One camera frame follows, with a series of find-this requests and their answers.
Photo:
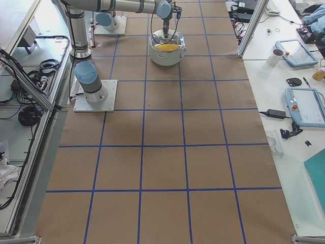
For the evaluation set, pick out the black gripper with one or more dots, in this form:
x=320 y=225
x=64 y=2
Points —
x=166 y=25

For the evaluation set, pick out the glass pot lid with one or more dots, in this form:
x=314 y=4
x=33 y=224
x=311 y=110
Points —
x=174 y=37

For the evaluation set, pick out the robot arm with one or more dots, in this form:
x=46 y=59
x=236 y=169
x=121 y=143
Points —
x=74 y=11
x=87 y=75

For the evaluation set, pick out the pale green electric pot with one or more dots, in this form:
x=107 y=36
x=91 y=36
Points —
x=166 y=58

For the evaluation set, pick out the white keyboard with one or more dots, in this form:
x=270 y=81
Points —
x=272 y=9

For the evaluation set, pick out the white cup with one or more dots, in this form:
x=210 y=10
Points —
x=275 y=57

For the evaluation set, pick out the upper teach pendant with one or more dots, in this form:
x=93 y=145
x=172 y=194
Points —
x=296 y=53

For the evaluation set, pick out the teach pendant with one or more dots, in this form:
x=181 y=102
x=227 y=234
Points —
x=305 y=106
x=296 y=53

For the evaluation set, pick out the grey control box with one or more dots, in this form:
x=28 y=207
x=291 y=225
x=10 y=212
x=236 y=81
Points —
x=28 y=40

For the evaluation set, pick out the black round disc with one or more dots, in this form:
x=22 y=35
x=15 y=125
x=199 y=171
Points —
x=294 y=82

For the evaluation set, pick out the black power brick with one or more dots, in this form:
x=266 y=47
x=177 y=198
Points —
x=275 y=114

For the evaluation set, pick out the lower teach pendant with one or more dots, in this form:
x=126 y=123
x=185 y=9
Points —
x=305 y=106

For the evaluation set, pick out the clear plastic holder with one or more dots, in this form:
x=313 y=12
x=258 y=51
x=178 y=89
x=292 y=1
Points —
x=274 y=143

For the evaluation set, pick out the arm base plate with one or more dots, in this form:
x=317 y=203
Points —
x=106 y=25
x=102 y=100

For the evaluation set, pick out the aluminium frame post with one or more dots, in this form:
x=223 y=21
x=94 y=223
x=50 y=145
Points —
x=257 y=14

